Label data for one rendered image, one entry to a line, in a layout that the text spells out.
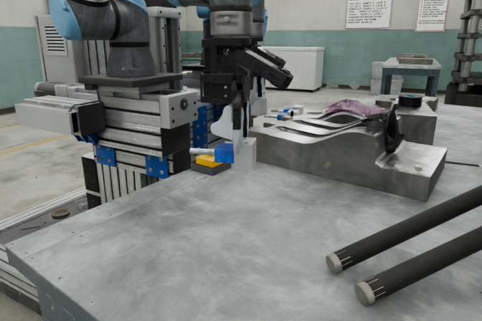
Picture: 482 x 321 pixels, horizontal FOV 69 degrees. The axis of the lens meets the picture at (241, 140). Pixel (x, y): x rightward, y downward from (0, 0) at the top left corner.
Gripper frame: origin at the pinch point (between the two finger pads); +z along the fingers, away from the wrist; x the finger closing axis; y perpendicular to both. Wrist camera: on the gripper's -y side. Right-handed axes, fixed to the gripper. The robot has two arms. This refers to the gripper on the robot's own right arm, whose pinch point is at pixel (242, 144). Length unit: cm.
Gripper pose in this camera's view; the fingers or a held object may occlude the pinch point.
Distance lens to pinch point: 69.0
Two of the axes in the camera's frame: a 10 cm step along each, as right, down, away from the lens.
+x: -1.8, 2.8, -9.4
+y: -9.8, -0.5, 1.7
